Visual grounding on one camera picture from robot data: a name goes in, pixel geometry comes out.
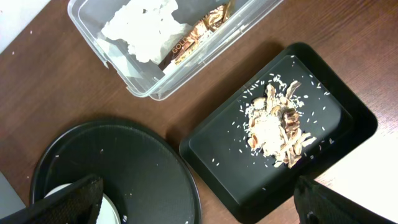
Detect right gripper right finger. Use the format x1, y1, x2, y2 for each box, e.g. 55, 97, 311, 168
294, 176, 393, 224

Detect clear plastic waste bin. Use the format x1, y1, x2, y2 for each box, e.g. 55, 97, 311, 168
68, 0, 280, 101

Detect grey round plate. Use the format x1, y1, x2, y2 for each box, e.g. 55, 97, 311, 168
45, 183, 122, 224

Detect round black serving tray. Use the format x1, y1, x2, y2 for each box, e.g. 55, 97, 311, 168
29, 119, 201, 224

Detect food scraps and rice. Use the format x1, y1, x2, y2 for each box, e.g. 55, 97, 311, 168
231, 73, 318, 169

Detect gold snack wrapper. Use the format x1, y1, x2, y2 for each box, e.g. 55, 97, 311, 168
158, 0, 236, 72

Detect black rectangular tray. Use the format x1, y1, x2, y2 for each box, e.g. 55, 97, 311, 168
180, 43, 377, 223

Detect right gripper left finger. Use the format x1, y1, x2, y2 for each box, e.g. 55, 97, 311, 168
1, 175, 103, 224

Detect white paper napkin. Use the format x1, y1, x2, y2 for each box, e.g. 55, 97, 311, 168
101, 0, 192, 65

